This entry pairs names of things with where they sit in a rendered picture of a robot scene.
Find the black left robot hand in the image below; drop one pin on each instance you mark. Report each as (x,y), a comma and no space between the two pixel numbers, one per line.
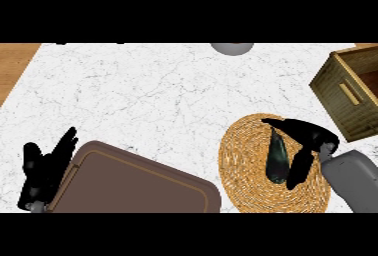
(45,166)

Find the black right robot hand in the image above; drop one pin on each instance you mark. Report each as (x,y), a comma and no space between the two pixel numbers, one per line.
(303,133)

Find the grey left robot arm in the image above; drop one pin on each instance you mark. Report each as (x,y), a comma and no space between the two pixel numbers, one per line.
(36,207)

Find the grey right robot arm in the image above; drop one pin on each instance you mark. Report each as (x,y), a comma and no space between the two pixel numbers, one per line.
(352,180)

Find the dark purple eggplant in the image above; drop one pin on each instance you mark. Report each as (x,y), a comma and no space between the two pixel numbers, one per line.
(277,160)

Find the olive wooden basket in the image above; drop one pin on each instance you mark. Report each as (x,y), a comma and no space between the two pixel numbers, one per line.
(344,96)

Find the round woven straw placemat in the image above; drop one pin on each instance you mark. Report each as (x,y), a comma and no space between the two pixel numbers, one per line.
(256,173)

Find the brown rectangular tray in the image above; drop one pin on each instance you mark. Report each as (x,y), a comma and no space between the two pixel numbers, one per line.
(138,183)

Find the grey round object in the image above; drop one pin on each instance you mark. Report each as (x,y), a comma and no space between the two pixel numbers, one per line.
(232,48)

